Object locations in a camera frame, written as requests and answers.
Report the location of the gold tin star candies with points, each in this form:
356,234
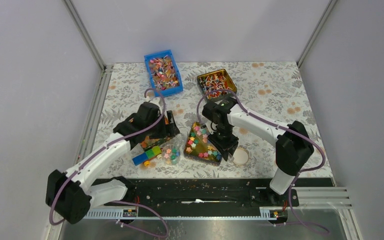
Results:
198,146

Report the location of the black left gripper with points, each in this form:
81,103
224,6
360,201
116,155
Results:
169,129

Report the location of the gold tin pastel candies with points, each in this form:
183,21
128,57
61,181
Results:
148,142

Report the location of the gold tin with lollipops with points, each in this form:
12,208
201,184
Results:
216,80

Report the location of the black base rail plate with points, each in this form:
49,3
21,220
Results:
207,197

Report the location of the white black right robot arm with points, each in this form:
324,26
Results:
291,141

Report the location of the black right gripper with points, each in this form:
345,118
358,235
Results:
230,146

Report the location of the floral tablecloth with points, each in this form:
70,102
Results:
273,89

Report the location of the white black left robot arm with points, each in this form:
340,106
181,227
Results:
72,193

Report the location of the blue plastic candy bin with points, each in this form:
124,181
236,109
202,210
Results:
164,74

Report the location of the colourful toy block truck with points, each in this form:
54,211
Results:
146,157

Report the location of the white round jar lid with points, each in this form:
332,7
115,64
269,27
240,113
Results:
240,157

